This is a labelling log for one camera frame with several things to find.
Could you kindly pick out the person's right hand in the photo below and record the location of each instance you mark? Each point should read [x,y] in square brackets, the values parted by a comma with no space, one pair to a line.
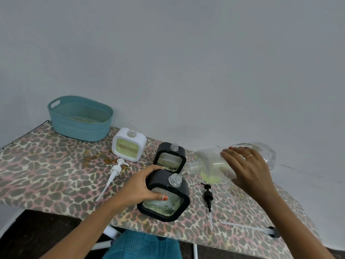
[252,175]

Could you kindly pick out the person's left hand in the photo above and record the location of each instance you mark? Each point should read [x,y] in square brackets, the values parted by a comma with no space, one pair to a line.
[134,188]

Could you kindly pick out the person's right middle finger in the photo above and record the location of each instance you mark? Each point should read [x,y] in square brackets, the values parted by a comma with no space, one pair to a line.
[238,156]

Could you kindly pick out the person's left thumb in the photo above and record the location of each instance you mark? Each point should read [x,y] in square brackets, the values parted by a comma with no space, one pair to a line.
[157,196]

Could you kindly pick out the black square soap dispenser bottle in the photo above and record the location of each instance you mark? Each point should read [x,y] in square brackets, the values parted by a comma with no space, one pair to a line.
[161,178]
[180,153]

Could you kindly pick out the clear plastic bottle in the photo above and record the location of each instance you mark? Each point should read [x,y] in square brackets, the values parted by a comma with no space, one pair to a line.
[210,159]

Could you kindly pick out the person's left forearm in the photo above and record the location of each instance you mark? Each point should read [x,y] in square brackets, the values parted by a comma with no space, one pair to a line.
[86,229]

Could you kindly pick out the person's right forearm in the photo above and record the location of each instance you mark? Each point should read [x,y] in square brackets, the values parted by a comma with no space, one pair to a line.
[293,223]

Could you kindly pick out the white pump dispenser head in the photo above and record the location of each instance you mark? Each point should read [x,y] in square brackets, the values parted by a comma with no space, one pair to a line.
[114,172]

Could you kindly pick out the black pump dispenser head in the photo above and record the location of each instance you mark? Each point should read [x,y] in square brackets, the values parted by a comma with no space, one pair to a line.
[273,231]
[208,196]

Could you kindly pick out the teal clothing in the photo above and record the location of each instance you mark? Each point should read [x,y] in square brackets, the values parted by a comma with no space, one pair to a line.
[140,245]

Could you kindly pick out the white square soap dispenser bottle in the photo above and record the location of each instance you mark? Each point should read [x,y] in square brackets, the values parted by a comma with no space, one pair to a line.
[118,137]

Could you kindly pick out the teal plastic woven basket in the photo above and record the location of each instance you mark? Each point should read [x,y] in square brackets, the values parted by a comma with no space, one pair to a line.
[80,126]

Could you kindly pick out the leopard print ironing board cover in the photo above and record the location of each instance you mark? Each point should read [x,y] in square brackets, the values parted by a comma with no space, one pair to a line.
[54,172]

